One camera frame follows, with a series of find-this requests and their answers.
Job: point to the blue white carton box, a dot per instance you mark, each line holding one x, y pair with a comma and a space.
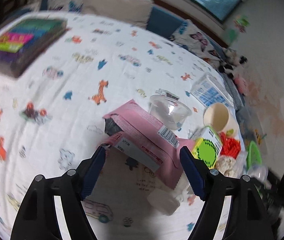
207, 90

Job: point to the clear plastic cup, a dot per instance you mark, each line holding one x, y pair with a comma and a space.
167, 108

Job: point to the orange mesh bag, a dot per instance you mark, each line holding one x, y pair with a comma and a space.
230, 146

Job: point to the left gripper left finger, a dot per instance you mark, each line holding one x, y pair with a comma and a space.
36, 217

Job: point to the green label juice bottle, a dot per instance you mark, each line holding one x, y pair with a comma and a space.
208, 145

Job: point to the butterfly print pillow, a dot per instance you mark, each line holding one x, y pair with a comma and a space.
191, 38

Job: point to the cow plush toy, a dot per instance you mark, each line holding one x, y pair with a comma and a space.
232, 64

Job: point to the green plastic basket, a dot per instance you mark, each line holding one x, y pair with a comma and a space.
254, 155

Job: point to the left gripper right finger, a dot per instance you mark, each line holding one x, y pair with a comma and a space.
247, 217

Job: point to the blue sofa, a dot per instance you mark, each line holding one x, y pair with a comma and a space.
163, 23

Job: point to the pink snack bag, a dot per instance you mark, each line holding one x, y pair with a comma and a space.
144, 138

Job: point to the white paper cup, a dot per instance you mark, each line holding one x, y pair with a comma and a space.
219, 117

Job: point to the pink plush toy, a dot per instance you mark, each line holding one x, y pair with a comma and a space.
241, 85

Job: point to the cartoon print table cloth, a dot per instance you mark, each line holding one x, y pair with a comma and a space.
51, 118

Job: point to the beige cushion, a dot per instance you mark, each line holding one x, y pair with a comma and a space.
135, 12

